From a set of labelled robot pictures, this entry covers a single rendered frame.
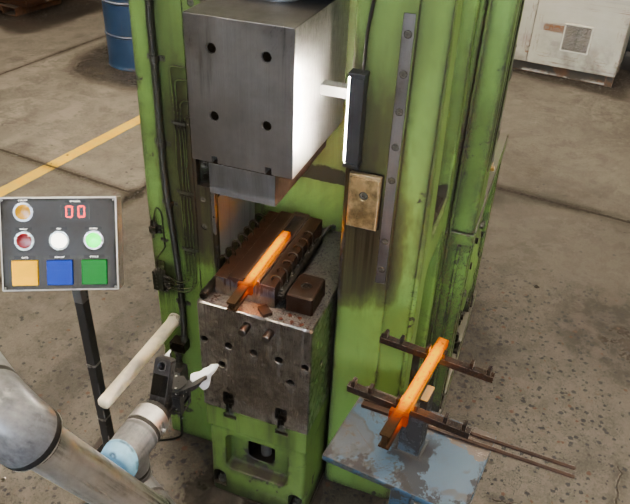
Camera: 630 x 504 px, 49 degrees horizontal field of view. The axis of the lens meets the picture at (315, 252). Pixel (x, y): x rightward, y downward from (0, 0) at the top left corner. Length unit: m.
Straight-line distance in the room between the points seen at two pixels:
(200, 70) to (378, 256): 0.73
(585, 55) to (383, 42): 5.31
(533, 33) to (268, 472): 5.30
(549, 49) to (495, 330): 3.94
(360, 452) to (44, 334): 2.03
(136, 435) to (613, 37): 5.97
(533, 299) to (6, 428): 3.08
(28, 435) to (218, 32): 1.04
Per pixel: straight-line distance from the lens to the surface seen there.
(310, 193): 2.43
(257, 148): 1.85
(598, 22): 6.93
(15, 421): 1.23
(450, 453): 2.00
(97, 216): 2.16
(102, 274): 2.16
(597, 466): 3.14
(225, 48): 1.79
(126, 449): 1.63
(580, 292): 4.03
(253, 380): 2.27
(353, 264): 2.10
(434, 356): 1.85
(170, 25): 2.02
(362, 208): 1.96
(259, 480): 2.65
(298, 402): 2.26
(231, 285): 2.14
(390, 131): 1.86
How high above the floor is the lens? 2.25
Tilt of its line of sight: 34 degrees down
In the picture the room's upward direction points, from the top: 3 degrees clockwise
